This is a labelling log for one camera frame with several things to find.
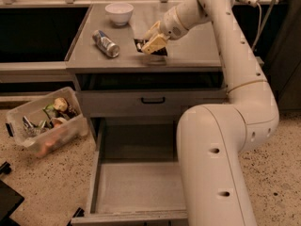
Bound dark grey cabinet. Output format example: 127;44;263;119
265;0;301;111

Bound black rxbar chocolate bar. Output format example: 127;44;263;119
134;39;167;56

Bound white ceramic bowl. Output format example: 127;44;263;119
105;2;134;25

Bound grey open middle drawer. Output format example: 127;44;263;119
71;117;188;226

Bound black equipment base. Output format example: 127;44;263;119
0;161;26;226

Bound snack items in bin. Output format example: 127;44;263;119
22;97;78;137

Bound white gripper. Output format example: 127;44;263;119
142;0;208;55

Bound grey drawer cabinet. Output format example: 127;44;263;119
63;1;238;226

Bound clear plastic storage bin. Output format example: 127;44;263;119
7;87;88;157

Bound grey top drawer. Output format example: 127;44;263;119
76;89;226;117

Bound white cable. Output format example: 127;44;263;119
250;2;265;53

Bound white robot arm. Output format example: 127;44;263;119
142;0;279;226

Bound silver drink can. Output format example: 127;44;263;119
92;30;120;58

